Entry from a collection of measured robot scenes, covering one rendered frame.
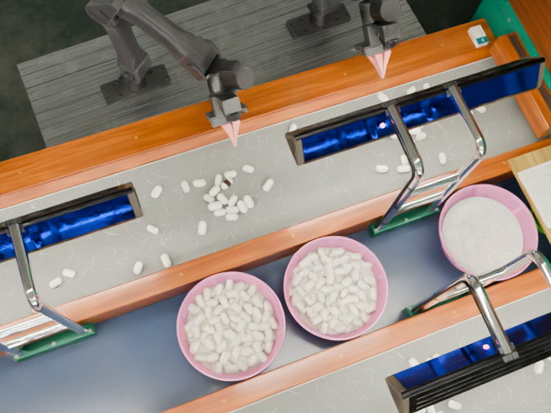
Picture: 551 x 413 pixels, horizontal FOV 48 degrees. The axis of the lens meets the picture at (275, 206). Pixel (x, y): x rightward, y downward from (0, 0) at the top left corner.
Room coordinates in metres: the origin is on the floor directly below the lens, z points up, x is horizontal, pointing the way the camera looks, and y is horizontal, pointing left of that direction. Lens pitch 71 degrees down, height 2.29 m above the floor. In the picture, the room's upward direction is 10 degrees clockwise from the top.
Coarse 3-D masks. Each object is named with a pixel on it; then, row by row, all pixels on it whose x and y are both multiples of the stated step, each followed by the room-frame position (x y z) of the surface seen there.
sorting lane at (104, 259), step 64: (448, 128) 0.87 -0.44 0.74; (512, 128) 0.91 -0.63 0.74; (64, 192) 0.48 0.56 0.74; (192, 192) 0.54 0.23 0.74; (256, 192) 0.57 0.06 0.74; (320, 192) 0.61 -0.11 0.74; (384, 192) 0.64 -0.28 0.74; (64, 256) 0.31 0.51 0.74; (128, 256) 0.34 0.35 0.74; (192, 256) 0.37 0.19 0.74; (0, 320) 0.12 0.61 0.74
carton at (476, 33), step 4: (472, 28) 1.19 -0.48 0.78; (476, 28) 1.19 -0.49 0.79; (480, 28) 1.19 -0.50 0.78; (468, 32) 1.18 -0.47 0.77; (472, 32) 1.17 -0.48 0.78; (476, 32) 1.18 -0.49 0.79; (480, 32) 1.18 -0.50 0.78; (484, 32) 1.18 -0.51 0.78; (472, 36) 1.17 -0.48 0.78; (476, 36) 1.16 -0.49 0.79; (480, 36) 1.16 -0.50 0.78; (484, 36) 1.17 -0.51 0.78; (472, 40) 1.16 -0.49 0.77; (476, 40) 1.15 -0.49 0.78; (480, 40) 1.15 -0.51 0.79; (484, 40) 1.15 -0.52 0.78; (488, 40) 1.15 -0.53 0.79; (476, 44) 1.14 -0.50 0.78; (480, 44) 1.14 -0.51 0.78; (484, 44) 1.15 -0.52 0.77
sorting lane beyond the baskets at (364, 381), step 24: (504, 312) 0.37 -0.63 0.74; (528, 312) 0.38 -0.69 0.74; (432, 336) 0.28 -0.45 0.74; (456, 336) 0.29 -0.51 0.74; (480, 336) 0.30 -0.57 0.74; (384, 360) 0.20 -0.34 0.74; (312, 384) 0.11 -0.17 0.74; (336, 384) 0.12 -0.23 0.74; (360, 384) 0.13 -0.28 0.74; (384, 384) 0.14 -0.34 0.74; (504, 384) 0.19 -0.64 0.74; (528, 384) 0.20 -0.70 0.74; (240, 408) 0.02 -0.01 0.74; (264, 408) 0.03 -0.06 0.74; (288, 408) 0.04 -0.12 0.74; (312, 408) 0.05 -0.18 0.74; (336, 408) 0.06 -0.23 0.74; (360, 408) 0.07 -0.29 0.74; (384, 408) 0.08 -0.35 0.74; (480, 408) 0.12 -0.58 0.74; (504, 408) 0.13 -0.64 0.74; (528, 408) 0.14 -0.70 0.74
